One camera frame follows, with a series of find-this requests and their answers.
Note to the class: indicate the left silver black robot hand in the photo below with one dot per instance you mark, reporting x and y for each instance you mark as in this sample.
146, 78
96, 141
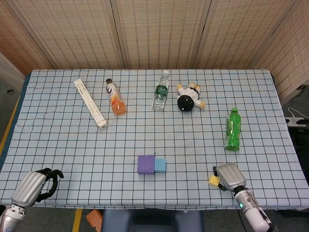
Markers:
30, 186

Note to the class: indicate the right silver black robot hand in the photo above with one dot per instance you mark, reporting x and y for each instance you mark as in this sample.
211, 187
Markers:
231, 176

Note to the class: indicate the small yellow cube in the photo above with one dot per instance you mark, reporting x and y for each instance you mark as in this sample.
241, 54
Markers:
213, 180

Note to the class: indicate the light blue cube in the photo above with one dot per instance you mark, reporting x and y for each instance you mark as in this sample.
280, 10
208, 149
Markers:
160, 165

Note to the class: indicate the purple cube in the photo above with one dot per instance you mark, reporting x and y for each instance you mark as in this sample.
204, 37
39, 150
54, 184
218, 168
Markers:
145, 164

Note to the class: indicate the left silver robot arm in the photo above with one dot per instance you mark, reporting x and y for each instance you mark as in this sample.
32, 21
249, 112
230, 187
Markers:
11, 215

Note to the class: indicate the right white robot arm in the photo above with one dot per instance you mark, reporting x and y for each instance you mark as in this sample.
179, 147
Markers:
251, 210

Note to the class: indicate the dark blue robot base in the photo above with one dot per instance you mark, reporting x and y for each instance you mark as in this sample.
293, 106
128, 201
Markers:
152, 221

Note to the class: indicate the green soda bottle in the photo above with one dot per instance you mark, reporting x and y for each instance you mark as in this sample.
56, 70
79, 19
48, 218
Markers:
233, 130

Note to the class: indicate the light blue checkered tablecloth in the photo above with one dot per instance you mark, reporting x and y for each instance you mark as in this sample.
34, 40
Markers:
72, 149

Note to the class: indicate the white power strip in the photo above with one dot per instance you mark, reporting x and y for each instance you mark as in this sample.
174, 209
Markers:
295, 120

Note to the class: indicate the plush doll with black head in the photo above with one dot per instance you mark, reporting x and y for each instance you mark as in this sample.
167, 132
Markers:
186, 101

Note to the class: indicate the long white cardboard box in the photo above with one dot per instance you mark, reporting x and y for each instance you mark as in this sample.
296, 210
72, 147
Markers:
90, 103

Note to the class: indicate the clear water bottle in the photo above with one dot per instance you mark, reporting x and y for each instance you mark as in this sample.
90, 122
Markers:
160, 93

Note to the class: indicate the orange juice bottle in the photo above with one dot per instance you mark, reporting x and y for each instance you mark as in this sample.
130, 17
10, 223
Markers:
116, 100

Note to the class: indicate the bamboo folding screen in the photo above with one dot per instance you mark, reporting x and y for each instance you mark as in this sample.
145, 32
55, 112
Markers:
157, 31

